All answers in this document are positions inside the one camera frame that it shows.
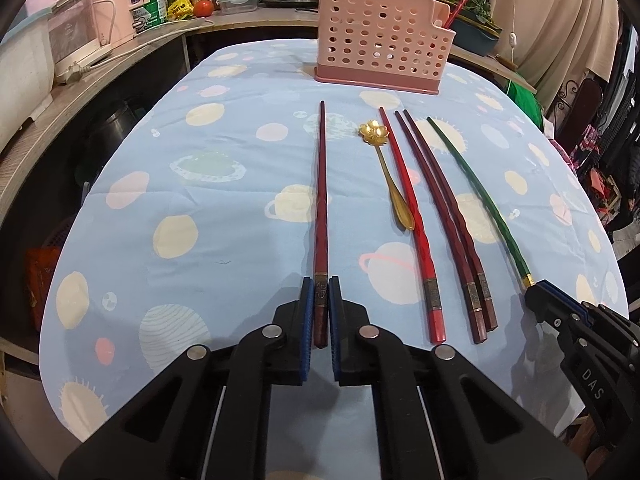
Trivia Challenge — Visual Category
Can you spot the red tomato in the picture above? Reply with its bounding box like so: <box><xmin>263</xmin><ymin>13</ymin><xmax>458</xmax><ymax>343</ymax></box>
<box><xmin>193</xmin><ymin>0</ymin><xmax>215</xmax><ymax>18</ymax></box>

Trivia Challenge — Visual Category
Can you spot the bright red chopstick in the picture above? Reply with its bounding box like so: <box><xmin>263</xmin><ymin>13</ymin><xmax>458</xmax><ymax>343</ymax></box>
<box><xmin>378</xmin><ymin>107</ymin><xmax>446</xmax><ymax>344</ymax></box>

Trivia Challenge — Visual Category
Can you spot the green chopstick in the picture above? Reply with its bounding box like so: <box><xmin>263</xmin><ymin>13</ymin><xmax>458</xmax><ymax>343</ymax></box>
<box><xmin>426</xmin><ymin>117</ymin><xmax>535</xmax><ymax>288</ymax></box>

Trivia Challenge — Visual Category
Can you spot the gold flower spoon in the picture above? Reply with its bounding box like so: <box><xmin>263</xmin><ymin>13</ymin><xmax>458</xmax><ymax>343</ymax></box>
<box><xmin>358</xmin><ymin>119</ymin><xmax>416</xmax><ymax>231</ymax></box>

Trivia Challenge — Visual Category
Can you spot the white power cable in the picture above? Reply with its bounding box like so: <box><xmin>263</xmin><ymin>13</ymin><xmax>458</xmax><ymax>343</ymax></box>
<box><xmin>67</xmin><ymin>16</ymin><xmax>216</xmax><ymax>84</ymax></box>

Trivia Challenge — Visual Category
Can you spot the blue planter with greens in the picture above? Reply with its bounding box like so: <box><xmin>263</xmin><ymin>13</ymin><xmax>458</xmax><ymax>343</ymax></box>
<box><xmin>450</xmin><ymin>0</ymin><xmax>502</xmax><ymax>56</ymax></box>

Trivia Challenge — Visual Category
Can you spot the white plastic tub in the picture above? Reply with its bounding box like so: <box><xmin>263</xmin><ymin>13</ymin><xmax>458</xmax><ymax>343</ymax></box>
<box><xmin>0</xmin><ymin>8</ymin><xmax>54</xmax><ymax>151</ymax></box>

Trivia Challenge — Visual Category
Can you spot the dark red chopstick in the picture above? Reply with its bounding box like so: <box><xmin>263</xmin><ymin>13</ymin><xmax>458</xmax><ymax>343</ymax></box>
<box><xmin>314</xmin><ymin>101</ymin><xmax>329</xmax><ymax>349</ymax></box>

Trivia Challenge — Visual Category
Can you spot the red chopstick black end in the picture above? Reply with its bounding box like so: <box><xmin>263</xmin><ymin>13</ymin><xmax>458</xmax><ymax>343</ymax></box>
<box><xmin>444</xmin><ymin>0</ymin><xmax>469</xmax><ymax>28</ymax></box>

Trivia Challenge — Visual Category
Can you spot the pink perforated utensil holder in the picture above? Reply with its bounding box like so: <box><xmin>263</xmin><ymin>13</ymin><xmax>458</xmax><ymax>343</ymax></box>
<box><xmin>314</xmin><ymin>0</ymin><xmax>456</xmax><ymax>94</ymax></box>

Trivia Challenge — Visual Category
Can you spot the beige curtain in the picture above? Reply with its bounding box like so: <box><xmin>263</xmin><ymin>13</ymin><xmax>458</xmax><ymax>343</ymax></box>
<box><xmin>489</xmin><ymin>0</ymin><xmax>620</xmax><ymax>108</ymax></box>

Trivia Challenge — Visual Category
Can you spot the white glass kettle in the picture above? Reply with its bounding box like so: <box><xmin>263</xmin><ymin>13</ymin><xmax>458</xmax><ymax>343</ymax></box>
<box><xmin>48</xmin><ymin>0</ymin><xmax>116</xmax><ymax>84</ymax></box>

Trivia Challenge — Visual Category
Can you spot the clear food container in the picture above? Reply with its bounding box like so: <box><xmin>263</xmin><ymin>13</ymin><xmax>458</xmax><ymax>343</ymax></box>
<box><xmin>216</xmin><ymin>0</ymin><xmax>262</xmax><ymax>14</ymax></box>

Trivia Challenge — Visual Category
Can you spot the yellow snack packet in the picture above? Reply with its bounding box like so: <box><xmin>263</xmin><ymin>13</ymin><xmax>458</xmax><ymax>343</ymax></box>
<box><xmin>167</xmin><ymin>0</ymin><xmax>194</xmax><ymax>21</ymax></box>

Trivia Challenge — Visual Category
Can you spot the dark maroon chopstick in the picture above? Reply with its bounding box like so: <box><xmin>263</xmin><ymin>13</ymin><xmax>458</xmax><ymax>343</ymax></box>
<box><xmin>402</xmin><ymin>109</ymin><xmax>500</xmax><ymax>332</ymax></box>
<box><xmin>394</xmin><ymin>109</ymin><xmax>490</xmax><ymax>346</ymax></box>

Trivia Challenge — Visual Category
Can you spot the blue planet print tablecloth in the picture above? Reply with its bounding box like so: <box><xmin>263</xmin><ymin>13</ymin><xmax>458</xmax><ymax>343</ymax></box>
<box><xmin>40</xmin><ymin>40</ymin><xmax>627</xmax><ymax>440</ymax></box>

